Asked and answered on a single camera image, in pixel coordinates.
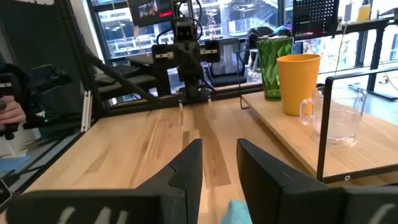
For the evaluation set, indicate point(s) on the person's hand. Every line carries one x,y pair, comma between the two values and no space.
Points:
11,113

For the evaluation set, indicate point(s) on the office chair with jacket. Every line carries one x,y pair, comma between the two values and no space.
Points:
253,40

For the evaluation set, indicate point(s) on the wooden shelf with black frame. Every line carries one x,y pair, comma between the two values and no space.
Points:
357,155

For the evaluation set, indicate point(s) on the yellow plastic cup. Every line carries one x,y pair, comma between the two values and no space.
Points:
297,84

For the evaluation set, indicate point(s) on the white metal bracket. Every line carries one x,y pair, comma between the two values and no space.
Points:
86,112

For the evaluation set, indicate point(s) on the black mesh office chair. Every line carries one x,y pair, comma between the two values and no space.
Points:
228,68

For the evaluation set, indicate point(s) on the yellow bottle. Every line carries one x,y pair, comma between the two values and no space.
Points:
363,13

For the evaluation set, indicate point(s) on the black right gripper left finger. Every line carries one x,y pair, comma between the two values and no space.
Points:
174,199

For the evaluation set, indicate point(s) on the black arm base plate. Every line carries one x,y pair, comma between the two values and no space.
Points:
194,95

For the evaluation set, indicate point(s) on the black perforated pegboard panel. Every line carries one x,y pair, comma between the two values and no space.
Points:
314,17

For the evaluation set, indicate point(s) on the black keyboard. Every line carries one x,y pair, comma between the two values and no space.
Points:
126,71

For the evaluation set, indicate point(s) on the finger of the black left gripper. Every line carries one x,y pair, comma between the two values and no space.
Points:
212,51
163,56

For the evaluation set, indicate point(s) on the blue microfibre cloth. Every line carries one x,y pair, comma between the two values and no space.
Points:
237,214

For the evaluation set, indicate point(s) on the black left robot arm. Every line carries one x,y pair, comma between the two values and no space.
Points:
190,76

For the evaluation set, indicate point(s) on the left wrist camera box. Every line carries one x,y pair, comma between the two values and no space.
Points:
185,31

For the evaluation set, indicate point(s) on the black standing desk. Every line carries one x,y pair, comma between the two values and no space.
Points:
373,34

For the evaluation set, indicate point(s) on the green ribbed glass tumbler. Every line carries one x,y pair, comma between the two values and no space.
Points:
270,68

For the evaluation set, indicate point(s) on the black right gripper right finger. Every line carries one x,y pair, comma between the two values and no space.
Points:
280,196

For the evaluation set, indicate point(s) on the clear glass mug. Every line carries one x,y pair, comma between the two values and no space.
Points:
342,118

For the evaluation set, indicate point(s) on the hanging computer monitor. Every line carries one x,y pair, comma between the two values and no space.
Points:
152,11

